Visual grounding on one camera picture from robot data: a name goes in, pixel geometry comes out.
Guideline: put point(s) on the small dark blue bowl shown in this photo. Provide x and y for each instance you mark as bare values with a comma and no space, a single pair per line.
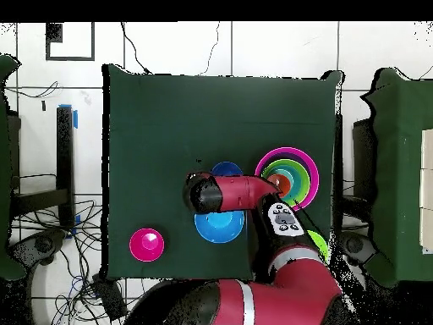
226,168

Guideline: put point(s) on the large blue bowl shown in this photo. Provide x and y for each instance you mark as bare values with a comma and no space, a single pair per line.
220,226

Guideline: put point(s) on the purple bowl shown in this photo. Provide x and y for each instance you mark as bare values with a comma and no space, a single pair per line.
270,158

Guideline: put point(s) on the orange cup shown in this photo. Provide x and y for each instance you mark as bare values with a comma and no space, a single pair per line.
284,182

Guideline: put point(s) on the green bowl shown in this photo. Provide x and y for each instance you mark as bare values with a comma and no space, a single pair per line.
287,163
321,245

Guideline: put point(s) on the large pink bowl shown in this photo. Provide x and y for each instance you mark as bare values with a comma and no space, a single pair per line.
287,149

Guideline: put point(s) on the light blue straight-sided bowl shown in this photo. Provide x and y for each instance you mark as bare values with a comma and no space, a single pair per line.
297,179

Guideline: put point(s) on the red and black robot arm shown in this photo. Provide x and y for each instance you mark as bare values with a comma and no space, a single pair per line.
287,294

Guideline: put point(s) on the dark green table cloth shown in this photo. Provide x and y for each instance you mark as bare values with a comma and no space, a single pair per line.
203,118

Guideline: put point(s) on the small pink bowl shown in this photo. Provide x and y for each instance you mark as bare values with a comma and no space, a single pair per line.
143,252

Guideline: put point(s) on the black power adapter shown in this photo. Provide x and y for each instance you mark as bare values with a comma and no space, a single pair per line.
108,298

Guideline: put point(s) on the green-clothed side table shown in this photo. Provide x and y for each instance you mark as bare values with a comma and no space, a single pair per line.
4,152
399,169

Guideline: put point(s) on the white boxes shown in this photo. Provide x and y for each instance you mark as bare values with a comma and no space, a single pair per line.
427,189

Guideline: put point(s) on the black post with blue tape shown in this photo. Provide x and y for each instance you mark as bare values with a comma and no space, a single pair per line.
64,162

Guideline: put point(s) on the black square floor frame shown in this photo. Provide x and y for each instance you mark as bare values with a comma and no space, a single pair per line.
53,32

